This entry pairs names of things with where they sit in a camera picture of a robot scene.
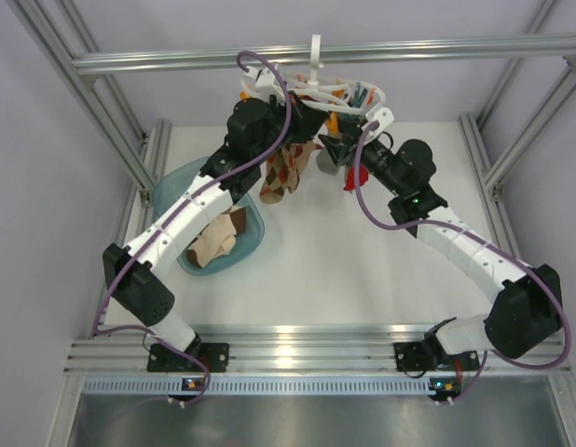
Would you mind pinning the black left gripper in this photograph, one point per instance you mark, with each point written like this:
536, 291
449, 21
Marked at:
307, 120

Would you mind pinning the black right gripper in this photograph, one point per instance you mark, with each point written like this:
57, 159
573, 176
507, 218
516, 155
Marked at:
341, 149

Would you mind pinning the orange clothes peg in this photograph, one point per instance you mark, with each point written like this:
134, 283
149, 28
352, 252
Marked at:
332, 125

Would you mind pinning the red sock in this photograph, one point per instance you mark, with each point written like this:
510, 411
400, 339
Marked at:
349, 185

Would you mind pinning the white round clip hanger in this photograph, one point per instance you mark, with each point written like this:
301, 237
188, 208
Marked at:
322, 93

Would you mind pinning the argyle beige orange sock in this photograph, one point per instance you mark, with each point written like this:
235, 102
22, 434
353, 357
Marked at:
284, 171

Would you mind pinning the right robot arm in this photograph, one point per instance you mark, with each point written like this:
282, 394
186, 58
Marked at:
526, 305

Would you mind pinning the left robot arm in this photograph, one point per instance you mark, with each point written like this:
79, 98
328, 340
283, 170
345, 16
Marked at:
135, 273

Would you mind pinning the teal clothes peg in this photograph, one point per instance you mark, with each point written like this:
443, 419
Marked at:
359, 97

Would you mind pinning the teal plastic basin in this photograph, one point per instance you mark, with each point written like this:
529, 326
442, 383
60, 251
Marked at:
170, 188

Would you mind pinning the cream sock in basin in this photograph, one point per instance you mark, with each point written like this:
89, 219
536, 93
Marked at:
218, 238

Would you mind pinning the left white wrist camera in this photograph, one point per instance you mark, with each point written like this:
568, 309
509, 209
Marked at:
261, 84

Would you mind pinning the aluminium frame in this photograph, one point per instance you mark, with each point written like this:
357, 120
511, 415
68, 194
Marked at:
309, 252

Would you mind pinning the perforated cable tray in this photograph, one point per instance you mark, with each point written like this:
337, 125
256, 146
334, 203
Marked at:
261, 386

